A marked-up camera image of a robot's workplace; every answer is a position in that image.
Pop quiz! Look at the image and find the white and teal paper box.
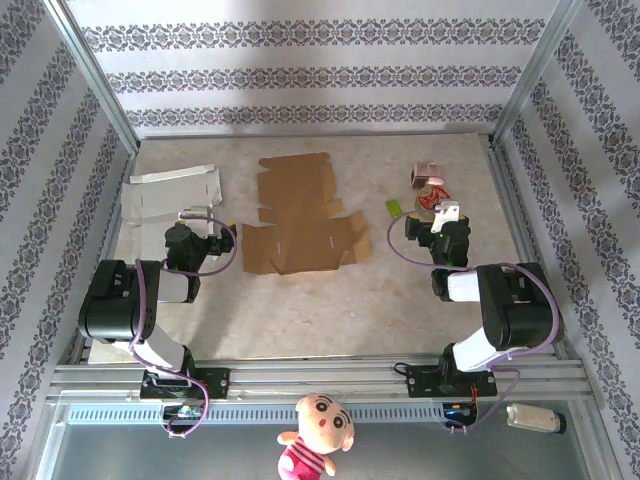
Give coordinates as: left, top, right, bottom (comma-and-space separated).
121, 164, 224, 262

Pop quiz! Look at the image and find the brown cardboard box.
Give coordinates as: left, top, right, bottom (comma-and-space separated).
241, 152, 374, 276

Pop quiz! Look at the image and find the small pink box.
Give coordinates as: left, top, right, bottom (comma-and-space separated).
410, 160, 446, 190

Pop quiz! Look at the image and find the round gold tin red lid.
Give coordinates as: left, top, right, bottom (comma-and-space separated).
413, 185, 454, 220

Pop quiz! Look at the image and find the silver cylindrical device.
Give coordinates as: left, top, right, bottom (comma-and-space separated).
505, 402, 567, 435

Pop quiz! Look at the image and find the plush doll striped shirt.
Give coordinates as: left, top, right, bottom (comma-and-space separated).
276, 392, 355, 480

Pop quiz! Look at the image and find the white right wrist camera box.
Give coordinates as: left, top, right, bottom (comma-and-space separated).
431, 199, 462, 235

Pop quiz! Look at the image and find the aluminium right side rail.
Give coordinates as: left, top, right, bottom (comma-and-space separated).
482, 139, 571, 359

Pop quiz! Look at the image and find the aluminium left side rail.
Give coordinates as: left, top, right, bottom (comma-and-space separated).
69, 149, 139, 366

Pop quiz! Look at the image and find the thin aluminium wall rail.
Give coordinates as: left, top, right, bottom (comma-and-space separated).
137, 130, 494, 142

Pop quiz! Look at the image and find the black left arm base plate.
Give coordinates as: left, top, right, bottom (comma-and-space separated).
139, 367, 232, 401

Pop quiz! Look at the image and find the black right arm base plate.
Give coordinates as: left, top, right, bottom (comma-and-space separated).
405, 364, 499, 399

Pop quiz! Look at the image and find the aluminium right frame post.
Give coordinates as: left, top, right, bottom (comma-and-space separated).
487, 0, 585, 147

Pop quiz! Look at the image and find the aluminium frame post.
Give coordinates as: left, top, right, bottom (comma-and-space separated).
42, 0, 141, 156
487, 0, 585, 147

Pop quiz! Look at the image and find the long aluminium base rail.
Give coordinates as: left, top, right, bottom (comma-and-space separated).
47, 352, 599, 401

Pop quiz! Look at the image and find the grey slotted cable duct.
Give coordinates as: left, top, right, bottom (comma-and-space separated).
64, 403, 451, 426

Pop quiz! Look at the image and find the aluminium left frame post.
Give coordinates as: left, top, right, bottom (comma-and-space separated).
42, 0, 141, 156

